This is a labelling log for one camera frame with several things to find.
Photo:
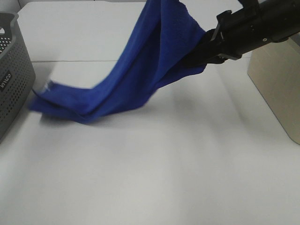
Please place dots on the blue microfibre towel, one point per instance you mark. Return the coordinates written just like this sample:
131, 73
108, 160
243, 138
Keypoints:
163, 35

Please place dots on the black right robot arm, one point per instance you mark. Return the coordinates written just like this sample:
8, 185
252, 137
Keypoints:
255, 25

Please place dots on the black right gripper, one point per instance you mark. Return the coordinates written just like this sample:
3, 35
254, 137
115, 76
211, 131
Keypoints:
217, 44

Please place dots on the grey perforated plastic basket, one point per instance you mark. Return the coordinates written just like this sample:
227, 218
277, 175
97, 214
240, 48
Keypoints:
17, 74

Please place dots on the beige plastic bin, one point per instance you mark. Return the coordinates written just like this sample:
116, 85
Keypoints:
275, 71

